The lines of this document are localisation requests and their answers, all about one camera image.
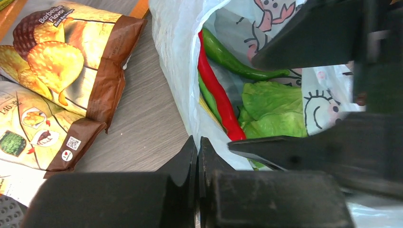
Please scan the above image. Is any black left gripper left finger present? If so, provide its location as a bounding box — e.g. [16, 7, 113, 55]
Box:
[21, 137, 197, 228]

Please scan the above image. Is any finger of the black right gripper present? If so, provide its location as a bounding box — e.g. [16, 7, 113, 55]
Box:
[228, 112, 403, 199]

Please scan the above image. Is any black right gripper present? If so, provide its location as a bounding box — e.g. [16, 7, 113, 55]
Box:
[251, 0, 403, 114]

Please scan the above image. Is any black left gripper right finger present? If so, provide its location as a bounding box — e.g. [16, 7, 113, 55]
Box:
[198, 137, 355, 228]

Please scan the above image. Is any light blue plastic bag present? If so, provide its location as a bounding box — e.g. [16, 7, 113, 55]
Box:
[149, 0, 403, 228]

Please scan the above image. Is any red chili pepper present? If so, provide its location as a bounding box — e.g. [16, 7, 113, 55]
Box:
[198, 31, 246, 141]

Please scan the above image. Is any green lettuce leaf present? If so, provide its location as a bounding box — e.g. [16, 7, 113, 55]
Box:
[238, 81, 307, 139]

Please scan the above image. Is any white brown snack bag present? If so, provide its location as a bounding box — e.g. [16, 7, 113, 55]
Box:
[0, 81, 106, 206]

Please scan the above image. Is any barbecue chips bag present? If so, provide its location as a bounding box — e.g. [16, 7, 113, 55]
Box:
[0, 0, 146, 125]

